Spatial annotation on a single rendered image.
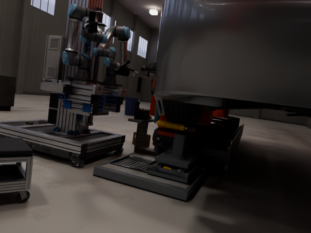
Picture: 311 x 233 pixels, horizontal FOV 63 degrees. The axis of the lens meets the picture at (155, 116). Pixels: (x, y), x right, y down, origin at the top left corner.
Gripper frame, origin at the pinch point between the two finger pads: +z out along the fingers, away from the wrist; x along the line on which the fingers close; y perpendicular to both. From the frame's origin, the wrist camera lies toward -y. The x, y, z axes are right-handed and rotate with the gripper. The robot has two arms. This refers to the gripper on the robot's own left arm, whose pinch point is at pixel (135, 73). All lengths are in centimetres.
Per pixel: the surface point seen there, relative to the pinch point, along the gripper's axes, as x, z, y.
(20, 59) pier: -956, 47, -60
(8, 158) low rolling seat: 62, -99, 89
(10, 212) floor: 68, -90, 117
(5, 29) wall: -945, -35, -148
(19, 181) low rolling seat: 62, -90, 102
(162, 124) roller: 49, 13, 42
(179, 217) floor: 111, -3, 98
